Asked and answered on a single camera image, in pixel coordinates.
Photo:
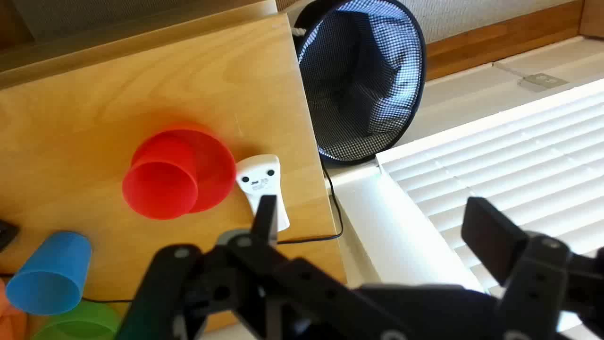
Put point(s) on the white window frame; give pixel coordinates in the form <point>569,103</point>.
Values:
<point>389,228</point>

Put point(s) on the blue mesh laundry hamper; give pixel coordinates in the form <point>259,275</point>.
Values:
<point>361,77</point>

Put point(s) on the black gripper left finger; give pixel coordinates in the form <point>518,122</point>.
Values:
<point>189,285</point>

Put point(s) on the white window blinds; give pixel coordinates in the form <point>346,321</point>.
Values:
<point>510,164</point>

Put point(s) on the white face toy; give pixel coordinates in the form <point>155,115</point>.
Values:
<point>261,181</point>

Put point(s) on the green plastic cup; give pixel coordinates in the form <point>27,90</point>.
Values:
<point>82,324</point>

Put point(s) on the orange plastic cup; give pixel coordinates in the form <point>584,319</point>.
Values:
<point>10,319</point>

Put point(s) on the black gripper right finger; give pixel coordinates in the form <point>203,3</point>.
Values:
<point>497,237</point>

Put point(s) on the wooden baseboard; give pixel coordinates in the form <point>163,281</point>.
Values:
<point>503,39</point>

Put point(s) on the blue plastic cup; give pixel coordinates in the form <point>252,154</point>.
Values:
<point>53,275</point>

